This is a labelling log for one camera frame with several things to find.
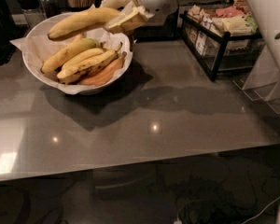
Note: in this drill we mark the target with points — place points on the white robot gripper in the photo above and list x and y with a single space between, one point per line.
135 15

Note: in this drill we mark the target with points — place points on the large top yellow banana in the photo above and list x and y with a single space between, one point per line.
80 22

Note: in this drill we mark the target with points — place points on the middle hidden yellow banana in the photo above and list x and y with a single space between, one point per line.
83 56

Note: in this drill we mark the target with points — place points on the orange ripe banana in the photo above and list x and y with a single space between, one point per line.
106 74

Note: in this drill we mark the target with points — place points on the white bowl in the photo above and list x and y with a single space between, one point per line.
32 70

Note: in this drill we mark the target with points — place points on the spotted front yellow banana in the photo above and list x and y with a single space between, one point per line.
90 66

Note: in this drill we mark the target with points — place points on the left yellow banana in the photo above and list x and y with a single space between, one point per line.
68 52

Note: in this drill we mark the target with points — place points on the black napkin dispenser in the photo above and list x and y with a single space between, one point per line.
158 28

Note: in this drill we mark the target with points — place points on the glass shaker black lid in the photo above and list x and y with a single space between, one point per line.
32 12

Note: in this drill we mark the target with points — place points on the black machine at left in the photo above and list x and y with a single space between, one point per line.
9 30

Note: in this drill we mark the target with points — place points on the clear acrylic sign holder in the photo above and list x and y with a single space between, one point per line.
262 82

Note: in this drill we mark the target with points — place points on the black wire condiment rack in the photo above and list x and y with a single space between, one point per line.
224 38

